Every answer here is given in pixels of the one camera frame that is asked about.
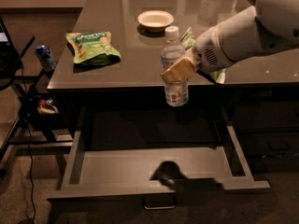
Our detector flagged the lower right drawer unit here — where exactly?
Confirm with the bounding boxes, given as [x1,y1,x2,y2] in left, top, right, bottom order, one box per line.
[229,88,299,173]

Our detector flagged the black laptop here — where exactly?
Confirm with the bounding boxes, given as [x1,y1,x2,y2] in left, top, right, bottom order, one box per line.
[0,17,21,79]

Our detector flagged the black side stand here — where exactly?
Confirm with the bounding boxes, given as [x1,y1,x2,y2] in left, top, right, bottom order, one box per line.
[0,35,72,161]

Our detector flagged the black power cable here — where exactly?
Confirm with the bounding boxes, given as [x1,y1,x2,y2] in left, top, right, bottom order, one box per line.
[18,63,36,224]

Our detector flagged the clear plastic water bottle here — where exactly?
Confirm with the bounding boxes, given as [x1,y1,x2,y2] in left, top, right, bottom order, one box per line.
[161,26,189,106]

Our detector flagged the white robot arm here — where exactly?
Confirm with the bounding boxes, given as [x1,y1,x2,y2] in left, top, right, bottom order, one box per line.
[161,0,299,83]

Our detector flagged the white paper bowl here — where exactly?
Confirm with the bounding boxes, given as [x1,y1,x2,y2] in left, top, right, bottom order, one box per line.
[137,10,174,33]

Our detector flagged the green snack bag flat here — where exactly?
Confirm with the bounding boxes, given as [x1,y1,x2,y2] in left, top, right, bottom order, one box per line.
[65,31,121,66]

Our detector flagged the blue soda can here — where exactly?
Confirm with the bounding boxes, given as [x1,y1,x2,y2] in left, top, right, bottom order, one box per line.
[36,45,56,72]

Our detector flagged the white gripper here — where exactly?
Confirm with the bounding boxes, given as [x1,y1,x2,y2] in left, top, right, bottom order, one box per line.
[161,25,235,83]

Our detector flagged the metal drawer handle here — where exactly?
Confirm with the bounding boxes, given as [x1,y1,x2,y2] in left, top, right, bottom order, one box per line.
[142,194,177,211]

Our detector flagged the crumpled green chip bag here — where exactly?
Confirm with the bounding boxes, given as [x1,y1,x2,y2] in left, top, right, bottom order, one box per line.
[180,27,226,84]

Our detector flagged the open grey top drawer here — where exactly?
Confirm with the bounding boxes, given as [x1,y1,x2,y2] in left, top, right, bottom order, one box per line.
[46,102,271,213]

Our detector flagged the small items on shelf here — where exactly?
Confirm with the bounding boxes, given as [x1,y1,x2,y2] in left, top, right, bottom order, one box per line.
[37,98,59,115]

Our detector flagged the dark grey desk cabinet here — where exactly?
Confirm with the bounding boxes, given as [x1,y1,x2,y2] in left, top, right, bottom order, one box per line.
[48,0,299,142]

